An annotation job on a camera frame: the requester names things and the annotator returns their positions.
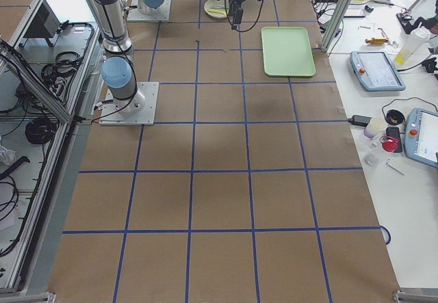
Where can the white round plate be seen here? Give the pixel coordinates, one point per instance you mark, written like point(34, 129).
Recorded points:
point(215, 4)

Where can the yellow plastic fork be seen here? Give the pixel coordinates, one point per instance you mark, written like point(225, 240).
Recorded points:
point(217, 11)

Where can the light green tray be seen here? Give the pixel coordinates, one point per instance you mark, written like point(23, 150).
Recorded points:
point(287, 52)

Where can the gold metal tool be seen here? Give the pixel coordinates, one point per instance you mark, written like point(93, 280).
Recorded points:
point(376, 41)

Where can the grey teach pendant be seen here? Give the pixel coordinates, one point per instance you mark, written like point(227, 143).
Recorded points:
point(375, 71)
point(420, 140)

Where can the black power adapter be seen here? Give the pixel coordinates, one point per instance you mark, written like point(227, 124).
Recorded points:
point(359, 120)

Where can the clear bottle yellow liquid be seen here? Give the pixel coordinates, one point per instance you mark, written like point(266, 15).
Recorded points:
point(416, 38)

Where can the black smartphone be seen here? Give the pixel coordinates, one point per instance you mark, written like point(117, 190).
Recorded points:
point(394, 133)

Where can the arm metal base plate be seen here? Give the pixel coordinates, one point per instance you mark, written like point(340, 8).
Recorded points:
point(162, 14)
point(140, 111)

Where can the aluminium frame post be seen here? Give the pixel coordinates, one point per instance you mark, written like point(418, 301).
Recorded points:
point(334, 24)

